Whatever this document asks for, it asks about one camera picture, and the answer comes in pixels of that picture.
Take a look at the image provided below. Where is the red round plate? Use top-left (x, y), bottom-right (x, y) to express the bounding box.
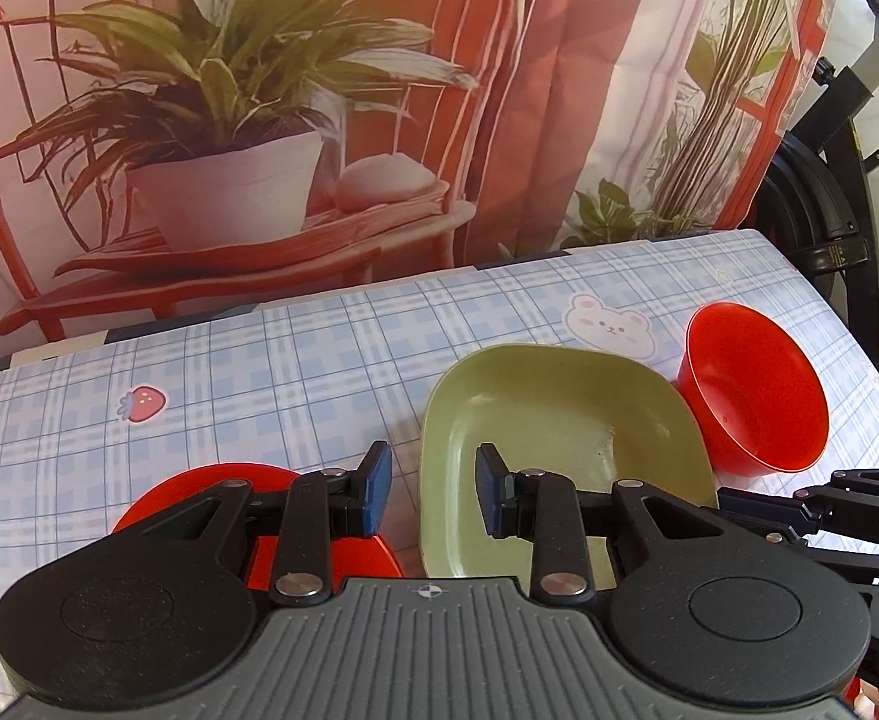
top-left (109, 463), bottom-right (406, 578)

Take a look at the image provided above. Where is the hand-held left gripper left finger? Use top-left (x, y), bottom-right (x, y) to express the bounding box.
top-left (113, 441), bottom-right (394, 608)

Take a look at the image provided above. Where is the green square plate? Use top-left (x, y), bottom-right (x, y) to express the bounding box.
top-left (418, 343), bottom-right (718, 578)

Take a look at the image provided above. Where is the blue checked tablecloth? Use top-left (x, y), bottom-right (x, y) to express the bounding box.
top-left (0, 229), bottom-right (879, 698)

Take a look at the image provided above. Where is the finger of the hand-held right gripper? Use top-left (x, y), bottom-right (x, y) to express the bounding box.
top-left (716, 467), bottom-right (879, 537)
top-left (803, 532), bottom-right (879, 587)

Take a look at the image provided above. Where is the printed backdrop cloth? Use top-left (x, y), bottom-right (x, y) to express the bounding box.
top-left (0, 0), bottom-right (856, 368)

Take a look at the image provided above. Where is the red bowl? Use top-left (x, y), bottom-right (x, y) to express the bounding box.
top-left (671, 302), bottom-right (830, 476)

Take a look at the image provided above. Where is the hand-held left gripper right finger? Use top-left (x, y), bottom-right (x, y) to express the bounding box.
top-left (476, 444), bottom-right (755, 605)

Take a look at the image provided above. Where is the black exercise bike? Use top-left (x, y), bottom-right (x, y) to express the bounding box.
top-left (754, 0), bottom-right (879, 391)

